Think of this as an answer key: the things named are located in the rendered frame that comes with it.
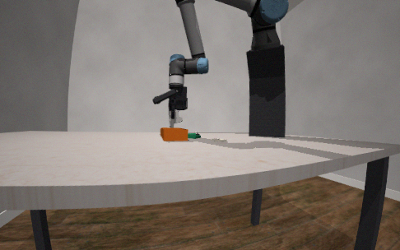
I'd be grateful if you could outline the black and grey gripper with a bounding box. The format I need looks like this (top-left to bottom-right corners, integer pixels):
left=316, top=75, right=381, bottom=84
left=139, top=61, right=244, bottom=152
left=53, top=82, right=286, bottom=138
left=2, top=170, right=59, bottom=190
left=169, top=84, right=188, bottom=127

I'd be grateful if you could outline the orange bin rack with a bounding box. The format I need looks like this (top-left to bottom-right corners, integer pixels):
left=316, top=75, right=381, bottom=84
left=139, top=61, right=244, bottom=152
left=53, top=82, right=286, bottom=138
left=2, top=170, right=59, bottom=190
left=160, top=127, right=188, bottom=141

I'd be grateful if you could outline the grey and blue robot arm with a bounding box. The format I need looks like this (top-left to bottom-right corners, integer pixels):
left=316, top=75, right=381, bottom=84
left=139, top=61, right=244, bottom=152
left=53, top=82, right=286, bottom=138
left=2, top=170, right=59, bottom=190
left=153, top=0, right=289, bottom=104

